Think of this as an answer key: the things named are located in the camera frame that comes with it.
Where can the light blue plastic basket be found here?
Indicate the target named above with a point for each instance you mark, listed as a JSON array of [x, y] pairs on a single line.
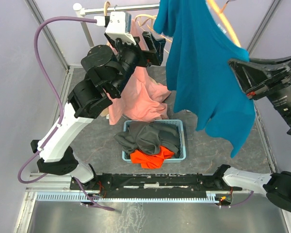
[[182, 148]]

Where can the blue t shirt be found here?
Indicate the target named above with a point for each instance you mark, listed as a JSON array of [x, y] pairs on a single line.
[[197, 70]]

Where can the beige plastic hanger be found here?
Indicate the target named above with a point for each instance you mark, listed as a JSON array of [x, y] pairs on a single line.
[[148, 21]]

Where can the dark grey t shirt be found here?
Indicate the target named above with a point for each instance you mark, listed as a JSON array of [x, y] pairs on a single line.
[[148, 137]]

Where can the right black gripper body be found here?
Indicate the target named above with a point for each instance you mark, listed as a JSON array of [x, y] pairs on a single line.
[[279, 83]]

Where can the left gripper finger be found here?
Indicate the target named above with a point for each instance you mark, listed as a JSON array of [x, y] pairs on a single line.
[[150, 41], [158, 48]]

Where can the orange hanger of blue shirt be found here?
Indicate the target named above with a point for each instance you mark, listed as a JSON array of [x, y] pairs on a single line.
[[220, 13]]

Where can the beige t shirt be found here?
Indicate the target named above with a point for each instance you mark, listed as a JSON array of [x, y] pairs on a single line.
[[105, 113]]

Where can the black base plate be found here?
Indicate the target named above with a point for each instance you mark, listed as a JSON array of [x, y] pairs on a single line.
[[189, 185]]

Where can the orange t shirt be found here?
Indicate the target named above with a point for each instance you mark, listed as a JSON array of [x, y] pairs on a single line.
[[151, 161]]

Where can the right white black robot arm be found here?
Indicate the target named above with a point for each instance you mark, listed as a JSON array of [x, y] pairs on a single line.
[[276, 187]]

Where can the pink t shirt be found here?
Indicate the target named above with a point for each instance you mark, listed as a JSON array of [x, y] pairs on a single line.
[[142, 99]]

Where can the beige hanger of beige shirt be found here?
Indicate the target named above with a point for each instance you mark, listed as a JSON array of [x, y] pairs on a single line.
[[107, 4]]

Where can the metal clothes rack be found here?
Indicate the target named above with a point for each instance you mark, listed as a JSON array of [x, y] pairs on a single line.
[[82, 12]]

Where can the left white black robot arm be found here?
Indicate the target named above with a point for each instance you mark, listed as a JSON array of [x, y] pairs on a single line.
[[108, 69]]

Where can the light blue cable duct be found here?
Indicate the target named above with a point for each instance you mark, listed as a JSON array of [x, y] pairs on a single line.
[[80, 197]]

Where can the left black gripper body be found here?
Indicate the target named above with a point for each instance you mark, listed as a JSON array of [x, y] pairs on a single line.
[[146, 58]]

